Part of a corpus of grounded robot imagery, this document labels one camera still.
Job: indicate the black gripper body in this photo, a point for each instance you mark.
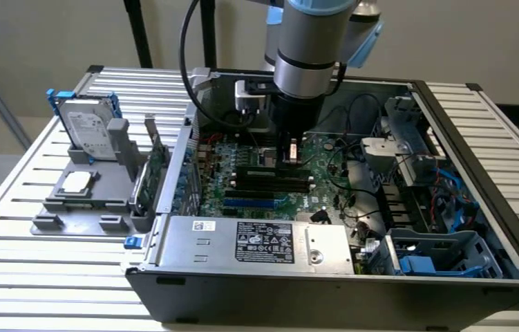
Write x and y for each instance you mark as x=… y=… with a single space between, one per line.
x=296 y=112

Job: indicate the green RAM stick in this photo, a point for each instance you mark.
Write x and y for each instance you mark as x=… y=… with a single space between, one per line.
x=256 y=171

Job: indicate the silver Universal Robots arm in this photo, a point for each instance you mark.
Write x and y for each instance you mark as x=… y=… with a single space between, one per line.
x=310 y=41

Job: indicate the black empty RAM slot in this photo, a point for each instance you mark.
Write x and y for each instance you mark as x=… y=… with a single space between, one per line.
x=263 y=180
x=263 y=189
x=263 y=184

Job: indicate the black long expansion slot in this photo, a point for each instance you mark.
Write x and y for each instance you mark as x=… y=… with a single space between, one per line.
x=250 y=195

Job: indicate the blue expansion slot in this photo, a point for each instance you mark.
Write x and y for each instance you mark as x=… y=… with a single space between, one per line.
x=247 y=203

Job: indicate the short black expansion slot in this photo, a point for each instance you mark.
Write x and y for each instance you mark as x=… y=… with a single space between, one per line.
x=234 y=212

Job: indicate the CPU socket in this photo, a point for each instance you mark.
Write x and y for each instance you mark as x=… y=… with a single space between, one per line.
x=268 y=158

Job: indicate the green motherboard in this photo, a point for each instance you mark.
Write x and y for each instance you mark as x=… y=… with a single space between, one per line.
x=222 y=162

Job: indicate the silver metal drive cage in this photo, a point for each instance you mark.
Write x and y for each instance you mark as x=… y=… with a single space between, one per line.
x=402 y=138

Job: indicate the green graphics card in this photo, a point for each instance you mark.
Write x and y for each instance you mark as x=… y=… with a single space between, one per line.
x=148 y=173

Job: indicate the grey power supply unit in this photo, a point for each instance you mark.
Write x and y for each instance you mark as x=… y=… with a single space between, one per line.
x=222 y=245

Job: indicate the grey disk bay blue clip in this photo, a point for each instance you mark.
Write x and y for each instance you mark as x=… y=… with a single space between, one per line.
x=430 y=243

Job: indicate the grey plastic parts rack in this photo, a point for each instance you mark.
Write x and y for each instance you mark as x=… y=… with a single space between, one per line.
x=102 y=193

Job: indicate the blue case latch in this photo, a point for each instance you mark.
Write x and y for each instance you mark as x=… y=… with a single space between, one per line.
x=132 y=242

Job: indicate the black open PC case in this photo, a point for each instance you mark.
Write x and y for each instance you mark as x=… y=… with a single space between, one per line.
x=323 y=301

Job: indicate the silver hard disk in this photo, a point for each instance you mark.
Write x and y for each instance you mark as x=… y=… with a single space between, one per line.
x=85 y=129

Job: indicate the silver CPU chip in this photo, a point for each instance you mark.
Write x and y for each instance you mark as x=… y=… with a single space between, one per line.
x=76 y=181

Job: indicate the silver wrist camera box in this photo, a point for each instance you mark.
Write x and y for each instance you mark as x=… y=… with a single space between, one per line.
x=251 y=98

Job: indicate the black stand post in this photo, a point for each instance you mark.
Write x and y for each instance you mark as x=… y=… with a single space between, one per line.
x=208 y=34
x=139 y=34

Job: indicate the blue disk carrier bracket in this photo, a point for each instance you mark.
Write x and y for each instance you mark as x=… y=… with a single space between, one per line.
x=112 y=103

